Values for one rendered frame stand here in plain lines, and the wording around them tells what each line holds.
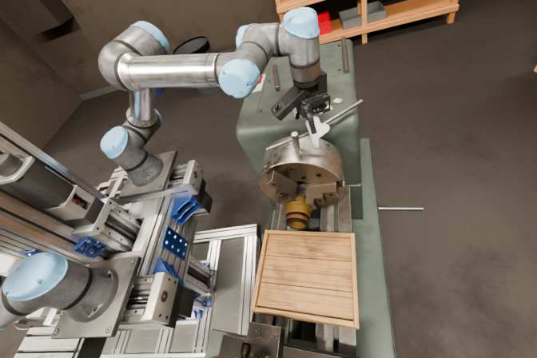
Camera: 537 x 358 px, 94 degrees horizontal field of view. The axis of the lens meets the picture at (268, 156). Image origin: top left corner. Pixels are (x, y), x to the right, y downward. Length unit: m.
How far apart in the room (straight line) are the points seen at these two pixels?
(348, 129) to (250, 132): 0.37
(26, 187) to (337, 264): 1.01
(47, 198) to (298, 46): 0.86
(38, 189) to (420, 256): 1.97
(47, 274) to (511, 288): 2.11
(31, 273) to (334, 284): 0.87
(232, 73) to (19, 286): 0.73
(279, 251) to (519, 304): 1.41
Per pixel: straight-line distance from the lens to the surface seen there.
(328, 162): 0.86
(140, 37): 0.84
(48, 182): 1.02
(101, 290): 0.98
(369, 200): 1.52
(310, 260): 1.03
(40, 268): 0.91
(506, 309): 2.03
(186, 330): 1.95
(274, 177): 0.86
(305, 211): 0.86
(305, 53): 0.61
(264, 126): 0.97
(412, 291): 1.93
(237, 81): 0.52
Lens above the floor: 1.85
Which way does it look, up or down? 45 degrees down
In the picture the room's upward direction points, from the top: 24 degrees counter-clockwise
